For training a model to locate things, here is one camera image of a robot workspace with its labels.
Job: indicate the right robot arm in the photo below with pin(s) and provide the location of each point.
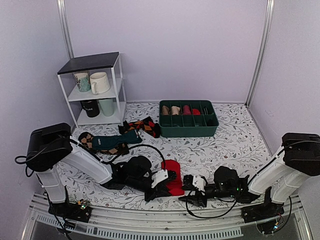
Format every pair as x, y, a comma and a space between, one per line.
296, 160

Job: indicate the red rolled sock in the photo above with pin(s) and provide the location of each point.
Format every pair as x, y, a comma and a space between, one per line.
196, 112

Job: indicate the black orange argyle sock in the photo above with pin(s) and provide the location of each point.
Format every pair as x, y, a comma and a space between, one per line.
147, 125

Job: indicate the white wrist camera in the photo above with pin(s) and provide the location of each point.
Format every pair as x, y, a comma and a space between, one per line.
159, 177
199, 183

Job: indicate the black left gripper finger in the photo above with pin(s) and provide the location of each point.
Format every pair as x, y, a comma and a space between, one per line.
151, 195
171, 175

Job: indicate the white shelf rack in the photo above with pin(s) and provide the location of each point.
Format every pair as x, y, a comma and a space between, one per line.
104, 62

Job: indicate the dark teal sock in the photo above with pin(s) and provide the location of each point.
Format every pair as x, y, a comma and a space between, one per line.
109, 142

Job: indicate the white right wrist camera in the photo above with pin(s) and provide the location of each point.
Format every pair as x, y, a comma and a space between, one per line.
199, 183

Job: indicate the cream mug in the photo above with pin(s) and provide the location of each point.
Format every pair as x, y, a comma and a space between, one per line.
99, 83

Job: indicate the tan rolled sock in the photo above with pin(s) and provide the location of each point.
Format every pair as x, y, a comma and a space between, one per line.
165, 110

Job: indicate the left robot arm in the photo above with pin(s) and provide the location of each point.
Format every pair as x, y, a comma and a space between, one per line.
53, 144

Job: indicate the right aluminium corner post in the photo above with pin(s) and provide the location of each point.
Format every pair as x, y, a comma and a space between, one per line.
270, 4

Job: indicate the aluminium front rail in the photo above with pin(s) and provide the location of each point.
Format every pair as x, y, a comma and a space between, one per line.
128, 224

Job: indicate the black mug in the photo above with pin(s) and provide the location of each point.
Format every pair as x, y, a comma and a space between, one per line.
91, 108

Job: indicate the red sock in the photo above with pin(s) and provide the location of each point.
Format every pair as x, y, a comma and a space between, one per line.
174, 183
196, 112

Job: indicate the beige rolled sock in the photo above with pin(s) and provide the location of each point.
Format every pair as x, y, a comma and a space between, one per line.
175, 110

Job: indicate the green divided organizer box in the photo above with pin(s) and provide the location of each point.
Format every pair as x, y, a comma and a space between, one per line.
181, 126

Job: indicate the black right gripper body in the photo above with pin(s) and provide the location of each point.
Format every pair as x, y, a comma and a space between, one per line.
200, 199

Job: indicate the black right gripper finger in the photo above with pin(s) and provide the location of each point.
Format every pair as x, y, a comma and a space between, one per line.
190, 199
188, 181

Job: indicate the left aluminium corner post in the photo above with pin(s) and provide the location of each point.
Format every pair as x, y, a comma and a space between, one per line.
65, 28

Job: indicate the floral table cloth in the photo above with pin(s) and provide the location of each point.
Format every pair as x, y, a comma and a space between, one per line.
236, 144

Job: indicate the aluminium corner post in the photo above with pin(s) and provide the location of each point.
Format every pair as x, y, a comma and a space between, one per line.
65, 28
270, 4

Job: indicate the teal patterned mug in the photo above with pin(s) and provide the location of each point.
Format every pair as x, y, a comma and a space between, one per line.
82, 80

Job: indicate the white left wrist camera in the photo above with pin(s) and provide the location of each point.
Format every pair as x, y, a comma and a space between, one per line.
159, 177

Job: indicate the mint green mug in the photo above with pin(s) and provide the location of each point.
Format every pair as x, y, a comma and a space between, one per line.
107, 106

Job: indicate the brown argyle sock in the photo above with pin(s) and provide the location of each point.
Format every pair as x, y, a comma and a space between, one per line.
86, 139

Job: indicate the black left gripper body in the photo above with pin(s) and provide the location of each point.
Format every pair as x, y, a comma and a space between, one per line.
157, 186

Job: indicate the maroon rolled sock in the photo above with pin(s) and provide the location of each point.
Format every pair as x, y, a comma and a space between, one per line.
186, 110

